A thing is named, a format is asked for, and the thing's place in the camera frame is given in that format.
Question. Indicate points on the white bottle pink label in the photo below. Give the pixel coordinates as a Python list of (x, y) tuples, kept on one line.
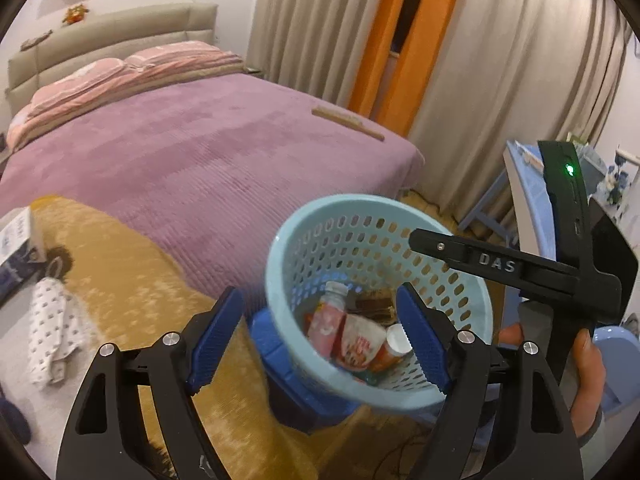
[(327, 322)]

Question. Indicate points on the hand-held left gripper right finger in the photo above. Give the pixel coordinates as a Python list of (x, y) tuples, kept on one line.
[(425, 340)]

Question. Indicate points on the pink pillow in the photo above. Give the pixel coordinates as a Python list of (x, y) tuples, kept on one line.
[(170, 52), (80, 80)]

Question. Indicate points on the dark window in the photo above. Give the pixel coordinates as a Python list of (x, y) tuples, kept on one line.
[(404, 10)]

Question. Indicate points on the white dotted cloth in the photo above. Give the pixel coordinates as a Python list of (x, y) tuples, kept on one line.
[(50, 320)]

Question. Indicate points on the blue artificial flowers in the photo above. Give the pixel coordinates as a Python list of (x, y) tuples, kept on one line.
[(617, 180)]

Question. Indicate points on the floral cloth item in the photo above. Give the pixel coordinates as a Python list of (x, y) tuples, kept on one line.
[(37, 40)]

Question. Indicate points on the orange plush toy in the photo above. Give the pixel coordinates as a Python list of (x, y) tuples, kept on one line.
[(76, 14)]

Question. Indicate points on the bed with purple cover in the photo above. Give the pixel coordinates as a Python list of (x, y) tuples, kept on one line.
[(200, 160)]

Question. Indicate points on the yellow tablecloth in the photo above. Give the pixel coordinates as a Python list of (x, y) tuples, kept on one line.
[(150, 285)]

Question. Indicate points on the red white cartoon packet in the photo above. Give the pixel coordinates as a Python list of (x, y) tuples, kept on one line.
[(357, 342)]

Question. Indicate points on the light blue perforated basket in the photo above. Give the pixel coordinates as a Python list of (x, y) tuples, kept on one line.
[(295, 340)]

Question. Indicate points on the beige curtain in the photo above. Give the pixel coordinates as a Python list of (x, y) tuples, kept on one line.
[(310, 25), (525, 60)]

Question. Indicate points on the light blue plastic stool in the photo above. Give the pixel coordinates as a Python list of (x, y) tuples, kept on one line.
[(622, 360)]

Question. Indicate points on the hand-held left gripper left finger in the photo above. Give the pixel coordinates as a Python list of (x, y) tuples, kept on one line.
[(215, 340)]

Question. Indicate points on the blue white folding table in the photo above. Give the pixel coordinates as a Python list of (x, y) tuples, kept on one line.
[(530, 210)]

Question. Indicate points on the beige padded headboard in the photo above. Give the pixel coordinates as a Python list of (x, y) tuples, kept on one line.
[(125, 30)]

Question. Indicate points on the wooden stick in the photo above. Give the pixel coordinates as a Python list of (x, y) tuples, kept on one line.
[(345, 121)]

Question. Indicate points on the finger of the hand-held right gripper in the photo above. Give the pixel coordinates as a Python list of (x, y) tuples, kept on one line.
[(500, 262)]

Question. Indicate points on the person's right hand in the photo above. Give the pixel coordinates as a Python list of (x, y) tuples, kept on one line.
[(587, 380)]

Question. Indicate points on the orange curtain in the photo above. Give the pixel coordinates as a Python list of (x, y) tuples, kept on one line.
[(375, 60), (425, 60)]

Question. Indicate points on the dark glittery cloth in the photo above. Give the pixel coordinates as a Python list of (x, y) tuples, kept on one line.
[(12, 420)]

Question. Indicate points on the large blue white carton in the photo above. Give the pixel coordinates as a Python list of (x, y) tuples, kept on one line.
[(20, 245)]

